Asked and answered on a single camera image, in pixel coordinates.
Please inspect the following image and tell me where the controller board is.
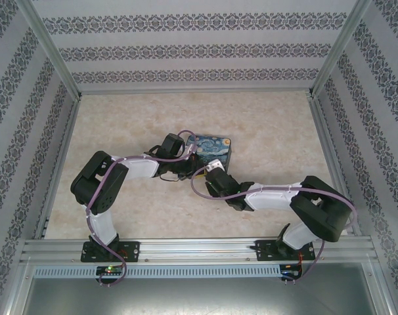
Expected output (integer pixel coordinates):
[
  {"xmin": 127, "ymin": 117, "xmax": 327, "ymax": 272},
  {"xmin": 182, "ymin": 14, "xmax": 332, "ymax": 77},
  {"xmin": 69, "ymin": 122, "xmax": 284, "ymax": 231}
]
[
  {"xmin": 280, "ymin": 264, "xmax": 304, "ymax": 280},
  {"xmin": 96, "ymin": 265, "xmax": 125, "ymax": 276}
]

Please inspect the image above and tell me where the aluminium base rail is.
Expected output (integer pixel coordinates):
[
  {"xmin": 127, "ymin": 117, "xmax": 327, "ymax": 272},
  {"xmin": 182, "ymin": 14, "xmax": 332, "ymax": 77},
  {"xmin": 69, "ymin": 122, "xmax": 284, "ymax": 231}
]
[{"xmin": 20, "ymin": 238, "xmax": 379, "ymax": 263}]

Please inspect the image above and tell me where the starry night print box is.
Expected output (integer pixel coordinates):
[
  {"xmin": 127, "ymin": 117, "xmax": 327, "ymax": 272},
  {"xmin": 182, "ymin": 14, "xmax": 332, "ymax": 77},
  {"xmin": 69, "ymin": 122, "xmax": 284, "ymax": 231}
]
[{"xmin": 185, "ymin": 133, "xmax": 234, "ymax": 172}]

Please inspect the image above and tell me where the aluminium frame post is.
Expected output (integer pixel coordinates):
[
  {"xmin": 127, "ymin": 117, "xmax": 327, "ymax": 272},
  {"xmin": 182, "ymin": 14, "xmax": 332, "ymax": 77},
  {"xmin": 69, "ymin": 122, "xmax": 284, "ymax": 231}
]
[
  {"xmin": 309, "ymin": 0, "xmax": 373, "ymax": 98},
  {"xmin": 20, "ymin": 0, "xmax": 82, "ymax": 99}
]

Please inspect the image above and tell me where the left controller board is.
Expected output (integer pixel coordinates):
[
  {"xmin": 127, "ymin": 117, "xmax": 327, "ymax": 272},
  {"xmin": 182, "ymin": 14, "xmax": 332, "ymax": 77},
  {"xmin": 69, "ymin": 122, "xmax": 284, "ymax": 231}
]
[{"xmin": 96, "ymin": 265, "xmax": 125, "ymax": 276}]

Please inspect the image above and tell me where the aluminium side rail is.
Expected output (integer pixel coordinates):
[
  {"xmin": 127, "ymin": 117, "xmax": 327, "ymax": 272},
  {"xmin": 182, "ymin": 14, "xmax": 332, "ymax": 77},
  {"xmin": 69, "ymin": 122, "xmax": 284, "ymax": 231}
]
[
  {"xmin": 309, "ymin": 96, "xmax": 363, "ymax": 236},
  {"xmin": 33, "ymin": 96, "xmax": 82, "ymax": 240}
]

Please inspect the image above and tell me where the grey metal panel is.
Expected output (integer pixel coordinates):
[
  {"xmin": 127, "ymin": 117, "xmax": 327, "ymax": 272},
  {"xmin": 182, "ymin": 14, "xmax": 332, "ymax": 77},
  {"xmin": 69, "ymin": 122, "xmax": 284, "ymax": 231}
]
[{"xmin": 21, "ymin": 277, "xmax": 392, "ymax": 315}]

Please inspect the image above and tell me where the slotted grey cable duct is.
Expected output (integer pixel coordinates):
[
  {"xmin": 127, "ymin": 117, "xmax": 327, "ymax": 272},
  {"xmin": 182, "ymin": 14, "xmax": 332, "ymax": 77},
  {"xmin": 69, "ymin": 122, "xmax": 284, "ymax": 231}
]
[{"xmin": 33, "ymin": 264, "xmax": 282, "ymax": 279}]

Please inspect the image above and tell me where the right controller board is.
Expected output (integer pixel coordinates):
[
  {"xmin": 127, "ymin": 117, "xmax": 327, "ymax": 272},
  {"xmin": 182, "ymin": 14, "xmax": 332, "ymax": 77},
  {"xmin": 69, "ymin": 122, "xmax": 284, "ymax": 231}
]
[{"xmin": 280, "ymin": 264, "xmax": 304, "ymax": 280}]

